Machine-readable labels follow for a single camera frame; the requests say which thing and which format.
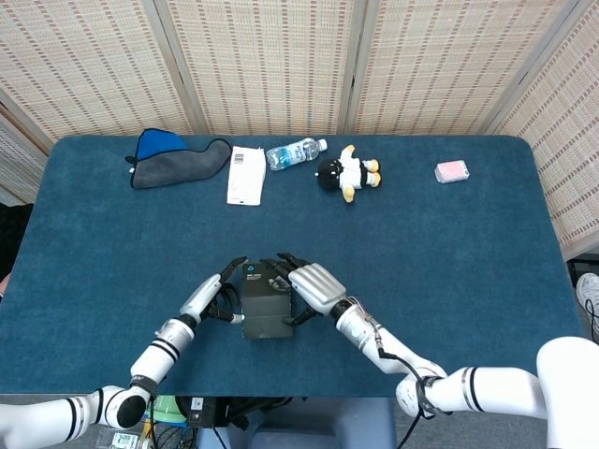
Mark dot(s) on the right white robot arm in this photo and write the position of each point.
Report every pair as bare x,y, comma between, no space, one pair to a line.
444,374

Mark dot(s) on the blue cloth-covered table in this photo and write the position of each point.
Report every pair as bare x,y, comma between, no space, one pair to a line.
444,234

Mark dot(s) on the woven bamboo screen panel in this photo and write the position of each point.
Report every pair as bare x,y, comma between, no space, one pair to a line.
18,159
267,61
566,140
93,61
444,61

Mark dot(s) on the black cardboard box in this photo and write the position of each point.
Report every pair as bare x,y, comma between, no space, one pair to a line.
267,304

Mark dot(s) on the white paper packet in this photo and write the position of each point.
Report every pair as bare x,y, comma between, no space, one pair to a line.
245,178

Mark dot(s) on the white sneaker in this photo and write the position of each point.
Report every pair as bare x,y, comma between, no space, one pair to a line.
588,294

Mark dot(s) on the black device with white label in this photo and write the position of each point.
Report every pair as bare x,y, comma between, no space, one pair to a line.
199,411

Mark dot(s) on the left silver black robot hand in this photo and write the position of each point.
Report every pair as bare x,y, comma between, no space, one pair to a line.
203,294

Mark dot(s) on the white labelled packet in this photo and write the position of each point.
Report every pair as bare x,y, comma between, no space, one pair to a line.
122,440

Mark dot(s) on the clear plastic water bottle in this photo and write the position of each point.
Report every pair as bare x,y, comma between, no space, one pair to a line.
290,154

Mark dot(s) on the pink tissue pack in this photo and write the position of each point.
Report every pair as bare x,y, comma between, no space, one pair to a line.
451,170

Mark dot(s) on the green plastic container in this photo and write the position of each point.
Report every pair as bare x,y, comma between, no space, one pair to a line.
166,409

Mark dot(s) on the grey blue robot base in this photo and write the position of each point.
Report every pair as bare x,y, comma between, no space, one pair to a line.
304,425

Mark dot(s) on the black white penguin plush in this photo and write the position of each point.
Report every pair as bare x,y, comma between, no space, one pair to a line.
348,170

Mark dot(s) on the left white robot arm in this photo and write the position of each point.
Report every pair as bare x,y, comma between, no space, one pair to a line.
154,351

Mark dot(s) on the grey and blue cloth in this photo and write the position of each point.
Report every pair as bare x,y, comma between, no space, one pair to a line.
178,166

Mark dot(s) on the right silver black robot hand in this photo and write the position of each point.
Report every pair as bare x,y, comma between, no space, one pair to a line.
313,285

